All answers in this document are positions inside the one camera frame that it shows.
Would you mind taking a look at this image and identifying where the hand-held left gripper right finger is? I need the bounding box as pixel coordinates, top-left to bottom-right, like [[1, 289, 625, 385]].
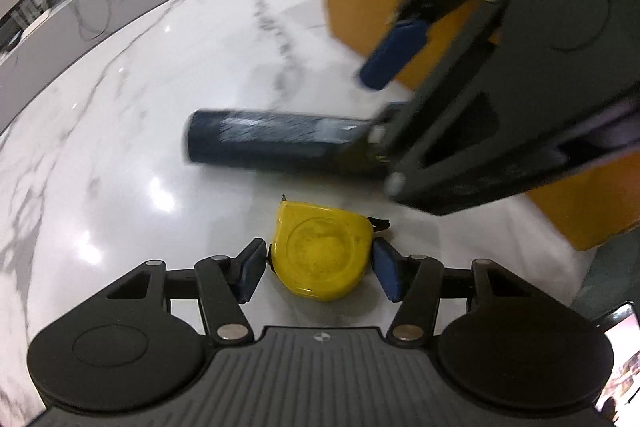
[[372, 237, 533, 342]]

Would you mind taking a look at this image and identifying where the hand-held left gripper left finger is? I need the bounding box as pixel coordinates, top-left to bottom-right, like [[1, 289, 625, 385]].
[[107, 237, 267, 342]]

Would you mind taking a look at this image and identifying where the yellow tape measure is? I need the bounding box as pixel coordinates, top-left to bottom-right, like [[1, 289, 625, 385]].
[[270, 194, 391, 303]]

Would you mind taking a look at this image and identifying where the dark blue bottle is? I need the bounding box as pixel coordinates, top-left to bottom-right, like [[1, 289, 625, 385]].
[[182, 107, 396, 170]]

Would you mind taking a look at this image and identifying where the smartphone with lit screen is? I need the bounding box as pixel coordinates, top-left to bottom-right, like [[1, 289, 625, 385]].
[[594, 301, 640, 424]]

